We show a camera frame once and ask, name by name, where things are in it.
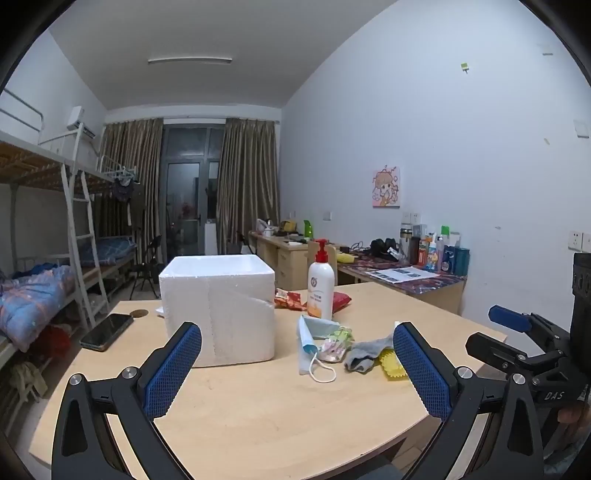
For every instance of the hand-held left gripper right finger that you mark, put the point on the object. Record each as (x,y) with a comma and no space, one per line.
(422,369)

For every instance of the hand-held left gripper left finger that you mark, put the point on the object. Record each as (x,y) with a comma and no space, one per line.
(173,369)

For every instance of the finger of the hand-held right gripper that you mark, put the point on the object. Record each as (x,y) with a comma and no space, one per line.
(505,314)
(489,348)

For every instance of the yellow foam fruit net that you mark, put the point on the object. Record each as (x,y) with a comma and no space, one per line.
(392,367)

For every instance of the grey sock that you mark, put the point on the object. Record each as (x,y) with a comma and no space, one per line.
(364,355)

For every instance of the white foam box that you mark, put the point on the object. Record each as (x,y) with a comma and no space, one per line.
(217,314)

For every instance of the blue face mask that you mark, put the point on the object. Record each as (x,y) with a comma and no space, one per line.
(307,341)

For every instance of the person's right hand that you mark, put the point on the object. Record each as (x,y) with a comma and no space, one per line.
(575,415)

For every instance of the small white box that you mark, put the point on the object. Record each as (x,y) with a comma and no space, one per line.
(159,311)

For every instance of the brown desk grommet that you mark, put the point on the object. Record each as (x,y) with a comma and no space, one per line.
(138,314)

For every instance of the teal can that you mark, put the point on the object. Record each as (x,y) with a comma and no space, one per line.
(462,261)

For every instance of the black smartphone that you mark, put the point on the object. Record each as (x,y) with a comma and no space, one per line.
(106,332)

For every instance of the dark blue bottle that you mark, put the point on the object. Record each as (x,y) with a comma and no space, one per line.
(447,261)

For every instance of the white spray bottle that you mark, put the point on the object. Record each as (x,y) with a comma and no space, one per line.
(431,256)

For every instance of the printed paper sheets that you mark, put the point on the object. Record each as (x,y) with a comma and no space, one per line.
(401,273)

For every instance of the green capped bottle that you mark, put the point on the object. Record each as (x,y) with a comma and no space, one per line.
(444,233)

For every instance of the black folding chair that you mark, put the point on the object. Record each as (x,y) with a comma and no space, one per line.
(147,267)

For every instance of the red snack packet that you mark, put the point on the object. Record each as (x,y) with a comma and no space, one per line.
(341,301)

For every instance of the steel thermos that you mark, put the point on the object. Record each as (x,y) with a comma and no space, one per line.
(406,244)

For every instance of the red cloth under bed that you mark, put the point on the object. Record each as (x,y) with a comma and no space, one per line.
(53,341)

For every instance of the black headphones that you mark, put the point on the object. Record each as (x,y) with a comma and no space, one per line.
(381,249)

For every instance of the white lotion pump bottle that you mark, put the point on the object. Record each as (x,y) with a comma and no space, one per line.
(321,290)

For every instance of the orange snack packet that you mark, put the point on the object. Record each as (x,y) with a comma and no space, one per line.
(290,300)

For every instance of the dark blue plaid bedding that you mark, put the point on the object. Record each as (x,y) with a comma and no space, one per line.
(108,249)

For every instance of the white cabinet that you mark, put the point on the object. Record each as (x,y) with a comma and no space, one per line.
(210,237)

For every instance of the beige cloth under bed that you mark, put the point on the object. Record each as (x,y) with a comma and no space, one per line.
(27,378)

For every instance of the light wooden desk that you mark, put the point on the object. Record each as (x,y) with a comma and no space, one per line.
(288,265)

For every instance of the blue plaid quilt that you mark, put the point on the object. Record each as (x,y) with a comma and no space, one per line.
(32,300)

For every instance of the white bunk bed ladder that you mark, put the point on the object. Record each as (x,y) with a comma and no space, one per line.
(85,237)

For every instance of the white kettle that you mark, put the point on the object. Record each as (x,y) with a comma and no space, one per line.
(265,228)

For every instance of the green plastic bottle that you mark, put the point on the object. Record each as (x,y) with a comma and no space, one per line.
(308,228)

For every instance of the yellow black device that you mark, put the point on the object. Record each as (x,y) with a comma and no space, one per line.
(288,226)

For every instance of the hanging dark clothes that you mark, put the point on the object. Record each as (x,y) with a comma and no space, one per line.
(124,191)

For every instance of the glass balcony door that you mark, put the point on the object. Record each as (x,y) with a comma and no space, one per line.
(189,184)

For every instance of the brown curtain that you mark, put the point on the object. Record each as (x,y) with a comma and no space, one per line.
(247,184)
(138,157)

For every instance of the white metal bunk bed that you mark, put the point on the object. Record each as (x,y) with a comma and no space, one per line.
(41,159)

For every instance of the white air conditioner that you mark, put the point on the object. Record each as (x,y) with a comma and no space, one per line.
(78,121)

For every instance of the ceiling tube light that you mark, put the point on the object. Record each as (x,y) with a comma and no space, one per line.
(189,60)

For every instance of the white wall socket pair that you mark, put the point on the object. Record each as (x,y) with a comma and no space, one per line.
(411,217)

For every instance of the cartoon wall poster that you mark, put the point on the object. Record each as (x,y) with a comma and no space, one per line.
(386,187)

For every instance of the white wall plate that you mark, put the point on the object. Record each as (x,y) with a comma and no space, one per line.
(582,128)

